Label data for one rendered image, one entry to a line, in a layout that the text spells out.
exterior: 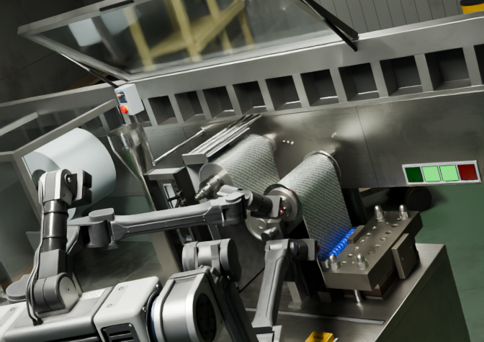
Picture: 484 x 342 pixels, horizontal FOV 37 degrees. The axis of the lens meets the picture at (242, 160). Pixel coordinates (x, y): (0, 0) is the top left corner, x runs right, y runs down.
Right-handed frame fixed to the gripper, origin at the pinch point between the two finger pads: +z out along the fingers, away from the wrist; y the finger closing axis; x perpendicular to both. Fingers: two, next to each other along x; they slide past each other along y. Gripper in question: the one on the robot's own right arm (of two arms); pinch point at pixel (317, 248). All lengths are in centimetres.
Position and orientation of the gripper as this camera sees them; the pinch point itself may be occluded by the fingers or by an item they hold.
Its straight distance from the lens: 235.5
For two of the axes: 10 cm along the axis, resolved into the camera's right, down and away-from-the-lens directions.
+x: 0.1, -10.0, 0.9
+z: 6.4, 0.8, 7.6
